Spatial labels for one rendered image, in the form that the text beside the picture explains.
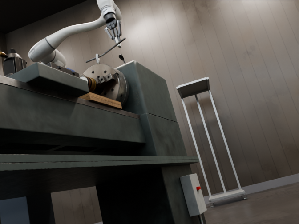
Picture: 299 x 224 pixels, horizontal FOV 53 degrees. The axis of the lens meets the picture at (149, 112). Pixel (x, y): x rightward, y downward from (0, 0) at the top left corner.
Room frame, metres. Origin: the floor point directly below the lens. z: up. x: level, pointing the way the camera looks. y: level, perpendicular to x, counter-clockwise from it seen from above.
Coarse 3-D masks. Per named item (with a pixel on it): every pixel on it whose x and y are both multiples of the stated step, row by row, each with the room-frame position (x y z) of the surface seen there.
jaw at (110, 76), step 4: (104, 76) 1.69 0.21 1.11; (108, 76) 1.68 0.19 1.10; (112, 76) 1.68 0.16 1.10; (116, 76) 1.71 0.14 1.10; (96, 80) 1.67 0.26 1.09; (100, 80) 1.68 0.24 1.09; (104, 80) 1.67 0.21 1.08; (108, 80) 1.68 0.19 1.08; (112, 80) 1.70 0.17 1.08; (96, 84) 1.67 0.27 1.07; (100, 84) 1.69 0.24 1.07; (104, 84) 1.71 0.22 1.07
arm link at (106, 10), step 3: (105, 6) 1.74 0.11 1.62; (108, 6) 1.74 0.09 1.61; (111, 6) 1.75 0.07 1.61; (102, 9) 1.75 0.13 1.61; (105, 9) 1.74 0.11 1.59; (108, 9) 1.74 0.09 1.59; (111, 9) 1.75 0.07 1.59; (102, 12) 1.76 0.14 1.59; (105, 12) 1.74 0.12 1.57; (108, 12) 1.74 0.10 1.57; (111, 12) 1.75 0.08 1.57; (114, 12) 1.77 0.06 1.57; (102, 15) 1.77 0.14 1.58; (105, 15) 1.76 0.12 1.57
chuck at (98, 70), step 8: (96, 64) 1.75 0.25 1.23; (104, 64) 1.73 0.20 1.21; (88, 72) 1.77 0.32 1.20; (96, 72) 1.75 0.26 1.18; (104, 72) 1.74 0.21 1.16; (112, 72) 1.71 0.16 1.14; (120, 72) 1.78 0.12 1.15; (120, 80) 1.72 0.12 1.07; (96, 88) 1.82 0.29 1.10; (104, 88) 1.74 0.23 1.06; (112, 88) 1.73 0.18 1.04; (120, 88) 1.72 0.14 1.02; (104, 96) 1.75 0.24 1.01; (112, 96) 1.73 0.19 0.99
